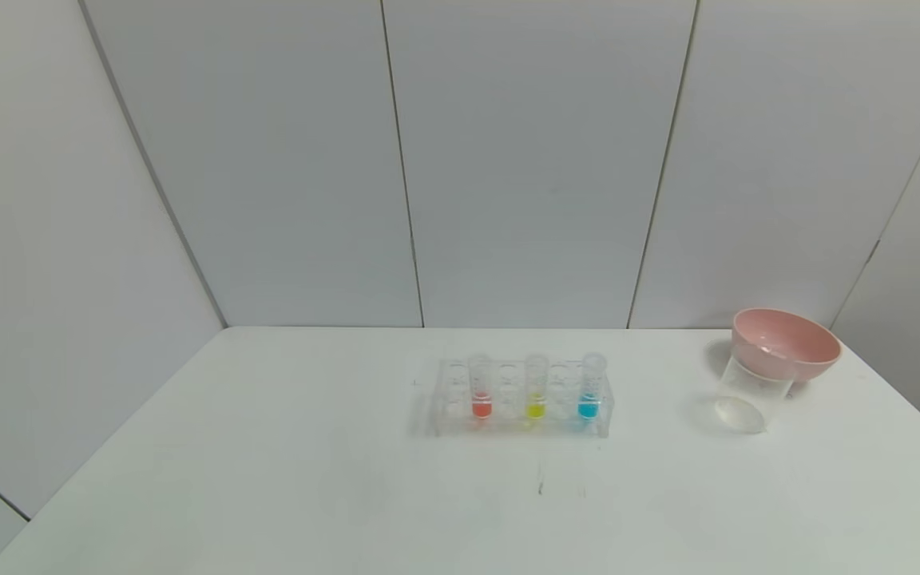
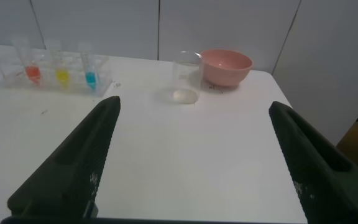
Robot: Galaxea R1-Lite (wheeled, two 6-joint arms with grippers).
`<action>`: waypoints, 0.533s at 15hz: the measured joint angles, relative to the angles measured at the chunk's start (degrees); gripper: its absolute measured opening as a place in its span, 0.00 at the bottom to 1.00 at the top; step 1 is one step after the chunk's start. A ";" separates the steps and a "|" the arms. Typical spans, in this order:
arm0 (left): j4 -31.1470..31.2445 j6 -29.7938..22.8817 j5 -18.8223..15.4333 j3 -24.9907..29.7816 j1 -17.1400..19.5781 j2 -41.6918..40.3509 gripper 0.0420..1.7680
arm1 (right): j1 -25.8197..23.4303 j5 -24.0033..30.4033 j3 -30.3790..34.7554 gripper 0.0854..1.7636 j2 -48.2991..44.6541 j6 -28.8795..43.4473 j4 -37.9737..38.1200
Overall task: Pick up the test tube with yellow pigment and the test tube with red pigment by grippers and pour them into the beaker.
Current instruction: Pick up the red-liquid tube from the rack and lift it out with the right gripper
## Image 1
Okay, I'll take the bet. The test tube with red pigment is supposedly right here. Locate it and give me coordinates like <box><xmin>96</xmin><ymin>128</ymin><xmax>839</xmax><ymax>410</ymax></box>
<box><xmin>468</xmin><ymin>354</ymin><xmax>494</xmax><ymax>421</ymax></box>

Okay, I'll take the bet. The test tube with yellow pigment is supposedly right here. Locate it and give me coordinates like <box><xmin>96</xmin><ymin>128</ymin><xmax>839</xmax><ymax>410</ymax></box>
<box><xmin>524</xmin><ymin>354</ymin><xmax>550</xmax><ymax>421</ymax></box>

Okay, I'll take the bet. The clear plastic test tube rack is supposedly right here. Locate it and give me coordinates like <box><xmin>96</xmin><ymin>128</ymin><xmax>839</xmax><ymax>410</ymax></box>
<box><xmin>428</xmin><ymin>357</ymin><xmax>614</xmax><ymax>438</ymax></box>

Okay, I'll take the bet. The test tube with blue pigment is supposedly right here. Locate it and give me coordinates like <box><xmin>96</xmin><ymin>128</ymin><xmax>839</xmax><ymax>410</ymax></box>
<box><xmin>577</xmin><ymin>352</ymin><xmax>609</xmax><ymax>422</ymax></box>

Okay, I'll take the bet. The clear plastic beaker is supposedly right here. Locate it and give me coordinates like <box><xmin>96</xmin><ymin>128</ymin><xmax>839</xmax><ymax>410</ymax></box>
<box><xmin>714</xmin><ymin>355</ymin><xmax>796</xmax><ymax>436</ymax></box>

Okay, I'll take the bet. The pink bowl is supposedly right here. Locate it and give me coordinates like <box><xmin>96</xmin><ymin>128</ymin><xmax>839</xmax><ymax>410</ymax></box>
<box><xmin>730</xmin><ymin>307</ymin><xmax>843</xmax><ymax>383</ymax></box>

